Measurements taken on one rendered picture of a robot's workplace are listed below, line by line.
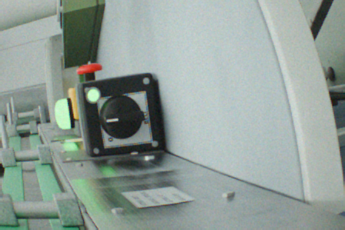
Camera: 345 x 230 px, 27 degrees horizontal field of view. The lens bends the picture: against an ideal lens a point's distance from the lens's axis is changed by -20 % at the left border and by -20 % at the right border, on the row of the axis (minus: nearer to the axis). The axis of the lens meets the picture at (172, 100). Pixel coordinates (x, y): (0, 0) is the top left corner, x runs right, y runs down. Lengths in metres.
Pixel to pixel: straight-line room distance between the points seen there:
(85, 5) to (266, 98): 0.77
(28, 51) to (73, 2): 3.95
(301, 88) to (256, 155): 0.10
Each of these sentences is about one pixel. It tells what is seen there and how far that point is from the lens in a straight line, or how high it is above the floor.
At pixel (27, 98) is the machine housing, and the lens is 2.47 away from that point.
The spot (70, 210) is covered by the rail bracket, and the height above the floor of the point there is 0.89.
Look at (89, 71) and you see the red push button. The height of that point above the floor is 0.79.
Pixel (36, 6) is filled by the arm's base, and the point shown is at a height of 0.87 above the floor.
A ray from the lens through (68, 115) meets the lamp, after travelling 1.18.
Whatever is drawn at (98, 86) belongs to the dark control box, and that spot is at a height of 0.81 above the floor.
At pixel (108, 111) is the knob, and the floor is 0.81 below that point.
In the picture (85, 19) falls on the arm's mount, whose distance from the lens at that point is 1.31.
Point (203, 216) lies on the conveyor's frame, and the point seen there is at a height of 0.81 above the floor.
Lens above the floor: 0.91
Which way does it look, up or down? 11 degrees down
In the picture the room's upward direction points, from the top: 98 degrees counter-clockwise
